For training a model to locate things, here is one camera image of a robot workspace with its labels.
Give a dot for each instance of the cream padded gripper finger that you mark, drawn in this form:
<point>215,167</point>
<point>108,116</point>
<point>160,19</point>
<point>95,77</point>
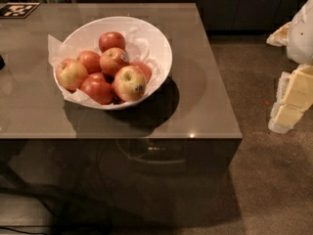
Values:
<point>294,97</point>
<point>279,38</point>

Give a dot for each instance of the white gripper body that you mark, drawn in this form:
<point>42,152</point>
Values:
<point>301,36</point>

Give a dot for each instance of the red apple right partly hidden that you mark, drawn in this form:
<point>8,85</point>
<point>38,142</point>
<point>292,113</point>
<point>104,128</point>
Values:
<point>144,68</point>

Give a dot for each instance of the yellow-red apple with sticker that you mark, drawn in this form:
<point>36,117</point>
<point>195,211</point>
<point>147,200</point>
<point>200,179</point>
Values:
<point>129,84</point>

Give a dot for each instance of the red apple with sticker centre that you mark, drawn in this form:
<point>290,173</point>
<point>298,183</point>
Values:
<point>112,60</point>

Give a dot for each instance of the red apple at back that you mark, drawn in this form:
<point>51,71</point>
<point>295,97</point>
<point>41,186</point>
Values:
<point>110,40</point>

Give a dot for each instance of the red apple left middle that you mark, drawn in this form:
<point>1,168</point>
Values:
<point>90,60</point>

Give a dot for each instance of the dark red apple front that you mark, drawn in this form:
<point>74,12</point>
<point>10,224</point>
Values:
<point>97,88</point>

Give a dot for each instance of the white bowl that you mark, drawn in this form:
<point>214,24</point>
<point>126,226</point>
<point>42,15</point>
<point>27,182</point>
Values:
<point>153,39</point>

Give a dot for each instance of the yellow-red apple far left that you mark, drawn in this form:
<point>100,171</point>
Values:
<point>70,73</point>

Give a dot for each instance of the white tissue paper liner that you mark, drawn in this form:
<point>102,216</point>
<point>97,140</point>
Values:
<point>57,51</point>

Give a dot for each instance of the black white fiducial marker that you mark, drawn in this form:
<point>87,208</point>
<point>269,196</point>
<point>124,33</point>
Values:
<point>14,10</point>

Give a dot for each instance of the dark object at left edge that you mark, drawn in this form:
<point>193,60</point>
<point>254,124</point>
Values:
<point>2,63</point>

